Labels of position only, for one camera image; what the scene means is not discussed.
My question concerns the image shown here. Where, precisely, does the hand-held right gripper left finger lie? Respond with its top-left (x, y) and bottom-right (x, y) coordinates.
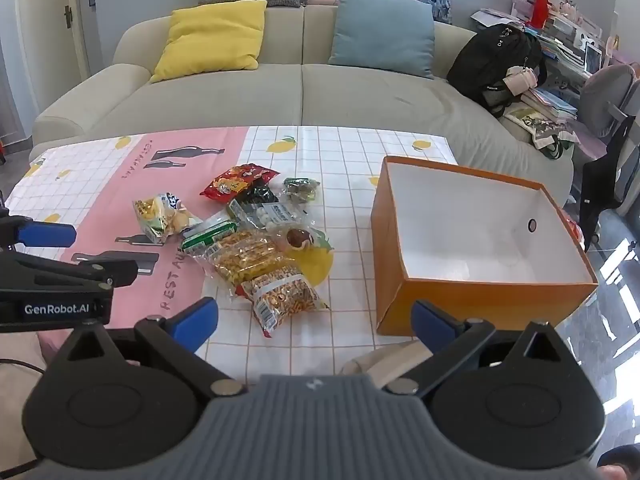
top-left (47, 297), bottom-right (247, 396)

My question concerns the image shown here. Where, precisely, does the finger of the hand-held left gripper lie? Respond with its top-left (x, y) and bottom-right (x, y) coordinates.
top-left (0, 251), bottom-right (139, 291)
top-left (0, 215), bottom-right (77, 249)

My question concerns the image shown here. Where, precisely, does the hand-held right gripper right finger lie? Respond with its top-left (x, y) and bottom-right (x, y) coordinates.
top-left (385, 300), bottom-right (583, 395)

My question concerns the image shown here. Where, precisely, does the orange cardboard box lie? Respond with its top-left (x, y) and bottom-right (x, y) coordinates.
top-left (371, 156), bottom-right (599, 337)

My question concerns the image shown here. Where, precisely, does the clear packet of golden snacks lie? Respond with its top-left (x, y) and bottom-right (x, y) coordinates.
top-left (202, 230), bottom-right (296, 286)

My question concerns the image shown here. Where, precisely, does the green striped snack packet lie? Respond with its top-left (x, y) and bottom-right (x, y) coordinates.
top-left (180, 220), bottom-right (240, 255)

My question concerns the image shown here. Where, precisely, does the yellow green chips packet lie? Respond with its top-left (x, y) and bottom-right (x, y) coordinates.
top-left (132, 192), bottom-right (203, 245)

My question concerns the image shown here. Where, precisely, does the golden snack packet white label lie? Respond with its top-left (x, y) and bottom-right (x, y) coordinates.
top-left (235, 265), bottom-right (328, 338)

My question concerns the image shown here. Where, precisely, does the clear packet of white candies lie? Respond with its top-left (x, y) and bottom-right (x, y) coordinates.
top-left (240, 202), bottom-right (313, 233)

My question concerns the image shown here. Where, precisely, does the brown round snack packet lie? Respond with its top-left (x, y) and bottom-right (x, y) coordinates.
top-left (277, 226), bottom-right (331, 256)

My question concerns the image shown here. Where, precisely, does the dark green snack packet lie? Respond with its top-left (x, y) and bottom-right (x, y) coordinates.
top-left (227, 185), bottom-right (276, 216)

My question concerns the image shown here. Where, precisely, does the red snack packet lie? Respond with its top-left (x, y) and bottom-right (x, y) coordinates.
top-left (200, 163), bottom-right (280, 205)

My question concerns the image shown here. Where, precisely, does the clear packet of green candies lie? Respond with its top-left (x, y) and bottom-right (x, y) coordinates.
top-left (281, 176), bottom-right (321, 204)

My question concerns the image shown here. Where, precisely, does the red white plastic bag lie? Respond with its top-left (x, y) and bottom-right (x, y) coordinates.
top-left (565, 212), bottom-right (586, 253)

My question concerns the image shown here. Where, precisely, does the lemon print tablecloth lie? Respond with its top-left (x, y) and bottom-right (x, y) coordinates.
top-left (0, 125), bottom-right (461, 391)

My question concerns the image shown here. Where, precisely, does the cream door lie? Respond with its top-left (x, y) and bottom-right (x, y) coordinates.
top-left (12, 0), bottom-right (92, 126)

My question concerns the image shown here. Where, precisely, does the grey office chair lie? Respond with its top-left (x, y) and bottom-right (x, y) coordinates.
top-left (580, 62), bottom-right (640, 161)
top-left (580, 115), bottom-right (637, 253)

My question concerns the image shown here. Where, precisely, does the printed tote bag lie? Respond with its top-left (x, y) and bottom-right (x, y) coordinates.
top-left (502, 105), bottom-right (581, 161)

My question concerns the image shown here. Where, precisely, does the beige fabric sofa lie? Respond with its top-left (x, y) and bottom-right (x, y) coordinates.
top-left (30, 5), bottom-right (576, 206)

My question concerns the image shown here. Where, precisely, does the stack of books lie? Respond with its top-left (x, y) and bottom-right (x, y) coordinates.
top-left (520, 87), bottom-right (581, 122)

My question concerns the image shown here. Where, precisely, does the yellow pillow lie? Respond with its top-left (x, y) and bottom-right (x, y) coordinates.
top-left (150, 0), bottom-right (268, 84)

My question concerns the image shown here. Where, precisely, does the cream pouch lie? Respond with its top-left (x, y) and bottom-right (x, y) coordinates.
top-left (502, 65), bottom-right (539, 97)

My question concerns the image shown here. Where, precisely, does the black backpack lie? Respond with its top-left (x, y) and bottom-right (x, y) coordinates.
top-left (446, 23), bottom-right (548, 113)

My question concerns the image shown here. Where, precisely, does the blue pillow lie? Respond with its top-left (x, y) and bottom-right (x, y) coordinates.
top-left (327, 0), bottom-right (436, 80)

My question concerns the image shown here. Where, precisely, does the pile of books and papers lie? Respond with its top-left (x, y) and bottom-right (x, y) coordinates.
top-left (470, 0), bottom-right (621, 81)

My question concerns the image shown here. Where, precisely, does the red paper bag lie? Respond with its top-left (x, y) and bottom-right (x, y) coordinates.
top-left (530, 0), bottom-right (551, 31)

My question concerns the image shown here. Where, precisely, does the black cable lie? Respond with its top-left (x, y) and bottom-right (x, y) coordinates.
top-left (0, 357), bottom-right (48, 376)

